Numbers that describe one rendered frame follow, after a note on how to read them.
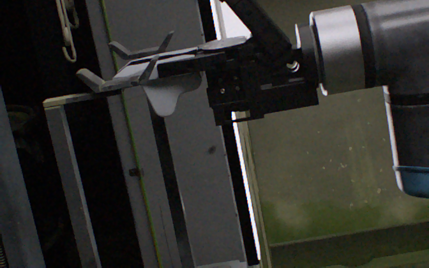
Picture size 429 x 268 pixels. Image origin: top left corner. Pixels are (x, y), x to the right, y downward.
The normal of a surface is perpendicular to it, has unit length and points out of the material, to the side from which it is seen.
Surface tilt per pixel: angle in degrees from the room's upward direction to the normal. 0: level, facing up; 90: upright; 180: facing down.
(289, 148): 57
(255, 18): 90
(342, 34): 62
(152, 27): 90
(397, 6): 28
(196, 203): 90
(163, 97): 90
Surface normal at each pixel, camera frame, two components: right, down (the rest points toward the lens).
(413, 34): -0.07, -0.02
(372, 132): -0.13, -0.33
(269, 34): -0.04, 0.24
